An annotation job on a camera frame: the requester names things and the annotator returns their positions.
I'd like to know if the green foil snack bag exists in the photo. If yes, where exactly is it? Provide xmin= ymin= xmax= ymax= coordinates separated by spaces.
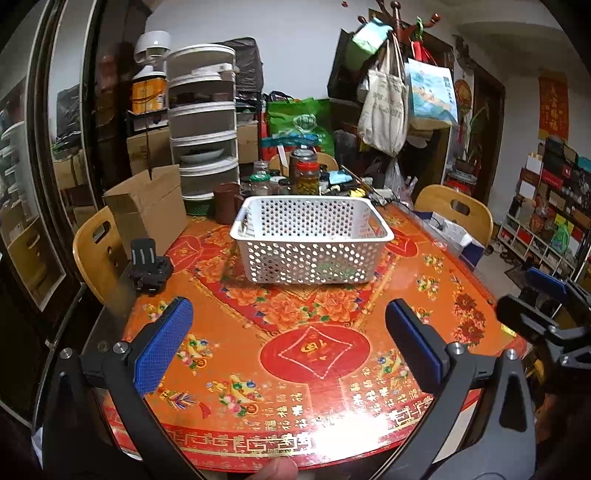
xmin=315 ymin=261 xmax=360 ymax=283

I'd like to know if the person's hand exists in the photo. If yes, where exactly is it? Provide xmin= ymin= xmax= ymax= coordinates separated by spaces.
xmin=247 ymin=457 xmax=298 ymax=480

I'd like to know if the shelf with boxes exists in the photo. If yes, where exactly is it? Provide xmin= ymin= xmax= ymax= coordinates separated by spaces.
xmin=497 ymin=136 xmax=590 ymax=280

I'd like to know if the wooden chair right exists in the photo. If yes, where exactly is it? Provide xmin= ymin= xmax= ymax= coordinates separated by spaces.
xmin=414 ymin=185 xmax=494 ymax=247

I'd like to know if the wooden chair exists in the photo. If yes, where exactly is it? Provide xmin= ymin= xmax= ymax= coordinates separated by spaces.
xmin=73 ymin=206 xmax=128 ymax=304
xmin=414 ymin=185 xmax=494 ymax=247

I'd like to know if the wooden chair left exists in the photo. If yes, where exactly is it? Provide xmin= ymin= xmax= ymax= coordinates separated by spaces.
xmin=73 ymin=206 xmax=128 ymax=304

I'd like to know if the red floral tablecloth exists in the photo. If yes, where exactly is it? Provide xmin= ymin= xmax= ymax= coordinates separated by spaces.
xmin=101 ymin=206 xmax=526 ymax=473

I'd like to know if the brown cardboard box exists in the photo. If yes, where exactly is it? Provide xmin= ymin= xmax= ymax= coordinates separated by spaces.
xmin=103 ymin=165 xmax=187 ymax=259

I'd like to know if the blue printed tote bag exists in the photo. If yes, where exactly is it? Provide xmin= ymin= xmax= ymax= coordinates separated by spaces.
xmin=405 ymin=59 xmax=458 ymax=131

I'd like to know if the white perforated plastic basket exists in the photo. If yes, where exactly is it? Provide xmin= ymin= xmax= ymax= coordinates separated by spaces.
xmin=230 ymin=195 xmax=394 ymax=285

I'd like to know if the beige canvas tote bag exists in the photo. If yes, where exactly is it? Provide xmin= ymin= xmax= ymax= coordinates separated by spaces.
xmin=358 ymin=36 xmax=409 ymax=157

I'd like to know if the green-lid glass jar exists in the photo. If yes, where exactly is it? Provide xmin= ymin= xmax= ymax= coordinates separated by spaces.
xmin=249 ymin=171 xmax=271 ymax=196

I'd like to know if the red-lid pickle jar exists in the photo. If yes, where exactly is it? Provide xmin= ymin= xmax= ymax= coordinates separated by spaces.
xmin=295 ymin=161 xmax=320 ymax=196

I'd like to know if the wooden coat rack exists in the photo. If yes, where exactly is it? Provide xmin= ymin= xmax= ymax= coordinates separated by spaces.
xmin=374 ymin=0 xmax=441 ymax=45

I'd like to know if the green shopping bag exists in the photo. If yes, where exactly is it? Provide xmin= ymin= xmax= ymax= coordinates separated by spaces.
xmin=266 ymin=98 xmax=335 ymax=156

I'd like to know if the orange tin can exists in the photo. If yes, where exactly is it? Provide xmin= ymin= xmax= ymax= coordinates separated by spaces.
xmin=131 ymin=77 xmax=166 ymax=115

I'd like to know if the grey tiered storage rack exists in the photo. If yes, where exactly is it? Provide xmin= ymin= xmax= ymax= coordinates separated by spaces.
xmin=165 ymin=44 xmax=239 ymax=202

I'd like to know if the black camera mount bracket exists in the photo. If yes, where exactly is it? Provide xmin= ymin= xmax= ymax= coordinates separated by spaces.
xmin=129 ymin=238 xmax=173 ymax=294

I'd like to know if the red wall scroll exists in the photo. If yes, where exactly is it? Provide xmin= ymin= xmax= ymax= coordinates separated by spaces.
xmin=539 ymin=76 xmax=569 ymax=141

